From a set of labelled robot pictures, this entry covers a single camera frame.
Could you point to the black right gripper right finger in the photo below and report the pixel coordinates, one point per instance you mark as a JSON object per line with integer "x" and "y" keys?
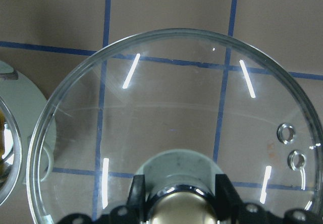
{"x": 230, "y": 206}

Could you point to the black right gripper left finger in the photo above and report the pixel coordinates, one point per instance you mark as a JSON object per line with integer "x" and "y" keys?
{"x": 133, "y": 211}

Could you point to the glass pot lid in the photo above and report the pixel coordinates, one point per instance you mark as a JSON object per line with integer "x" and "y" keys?
{"x": 178, "y": 106}

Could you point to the yellow corn cob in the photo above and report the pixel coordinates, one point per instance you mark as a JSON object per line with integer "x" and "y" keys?
{"x": 2, "y": 140}

